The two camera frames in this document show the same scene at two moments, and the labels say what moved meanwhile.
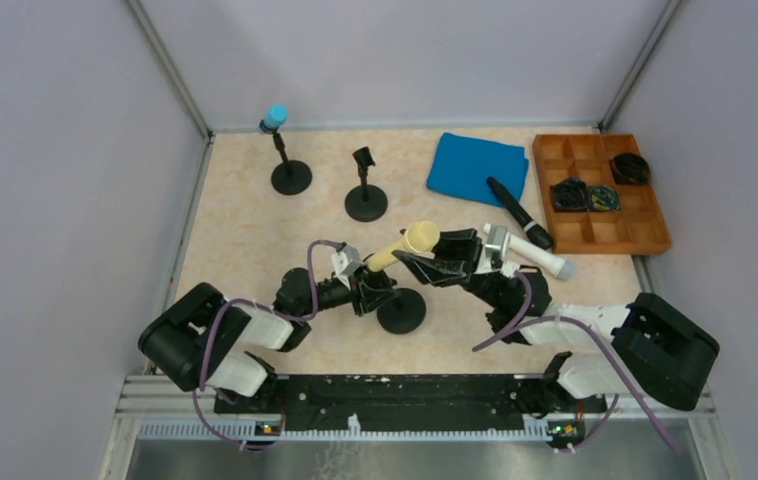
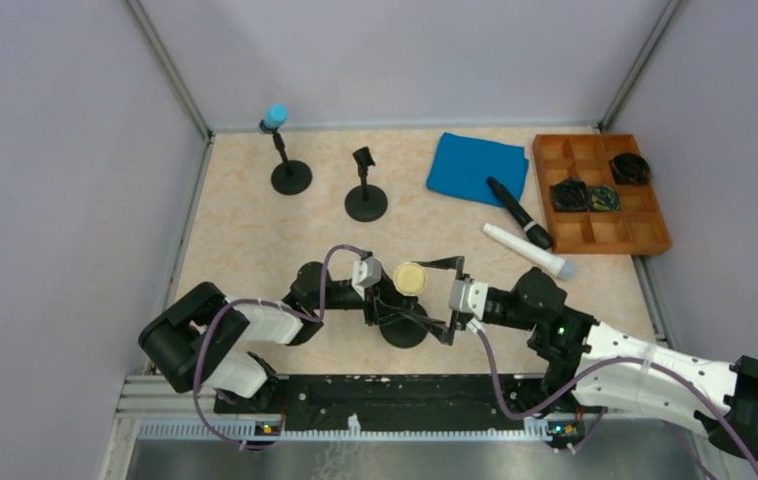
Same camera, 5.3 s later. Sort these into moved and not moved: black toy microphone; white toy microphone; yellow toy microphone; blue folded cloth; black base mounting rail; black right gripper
Moved: yellow toy microphone; black right gripper
Not moved: white toy microphone; black toy microphone; blue folded cloth; black base mounting rail
